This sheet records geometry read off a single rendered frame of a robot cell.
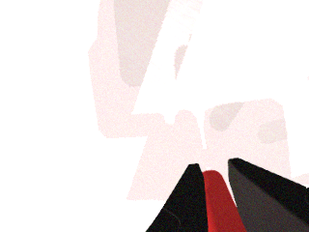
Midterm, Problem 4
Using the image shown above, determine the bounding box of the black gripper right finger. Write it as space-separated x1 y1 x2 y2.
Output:
227 158 309 232

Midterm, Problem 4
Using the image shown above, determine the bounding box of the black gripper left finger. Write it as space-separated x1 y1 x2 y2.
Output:
146 163 209 232

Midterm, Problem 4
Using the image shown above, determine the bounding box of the red peg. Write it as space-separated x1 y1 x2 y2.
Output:
202 169 247 232

